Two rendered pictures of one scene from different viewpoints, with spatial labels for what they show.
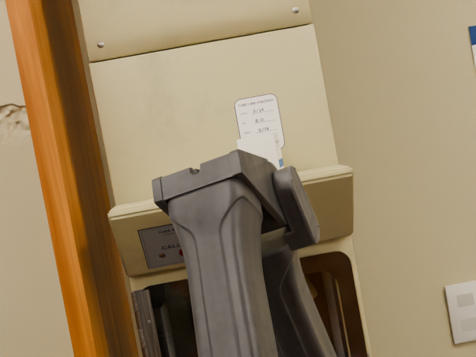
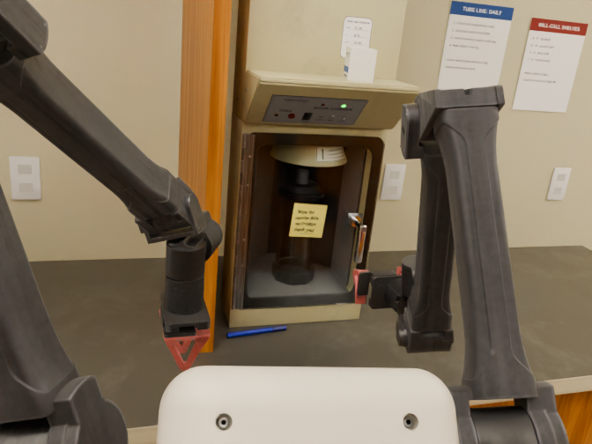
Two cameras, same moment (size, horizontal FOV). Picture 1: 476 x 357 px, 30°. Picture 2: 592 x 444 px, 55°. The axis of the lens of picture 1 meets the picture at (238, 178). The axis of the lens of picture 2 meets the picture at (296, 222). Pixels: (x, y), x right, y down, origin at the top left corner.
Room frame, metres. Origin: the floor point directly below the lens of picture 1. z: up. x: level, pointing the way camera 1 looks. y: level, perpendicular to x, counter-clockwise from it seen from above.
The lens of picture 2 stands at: (0.12, 0.38, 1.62)
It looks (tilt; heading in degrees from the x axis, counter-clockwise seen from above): 20 degrees down; 343
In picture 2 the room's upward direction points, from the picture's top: 6 degrees clockwise
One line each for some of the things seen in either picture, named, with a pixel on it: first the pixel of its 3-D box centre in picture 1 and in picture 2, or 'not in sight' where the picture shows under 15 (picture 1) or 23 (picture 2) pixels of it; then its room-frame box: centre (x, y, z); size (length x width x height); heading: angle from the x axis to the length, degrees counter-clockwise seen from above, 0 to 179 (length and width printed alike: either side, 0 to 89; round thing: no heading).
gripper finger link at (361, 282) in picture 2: not in sight; (369, 281); (1.05, -0.06, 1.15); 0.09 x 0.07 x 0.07; 2
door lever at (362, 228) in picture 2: not in sight; (357, 240); (1.21, -0.09, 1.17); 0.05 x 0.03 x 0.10; 2
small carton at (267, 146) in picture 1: (261, 157); (359, 63); (1.19, -0.04, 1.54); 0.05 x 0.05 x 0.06; 81
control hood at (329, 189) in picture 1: (235, 222); (330, 104); (1.19, 0.01, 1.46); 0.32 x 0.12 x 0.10; 92
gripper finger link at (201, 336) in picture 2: not in sight; (184, 338); (0.90, 0.31, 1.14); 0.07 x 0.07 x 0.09; 3
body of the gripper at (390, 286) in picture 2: not in sight; (402, 296); (0.98, -0.10, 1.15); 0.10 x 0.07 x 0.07; 92
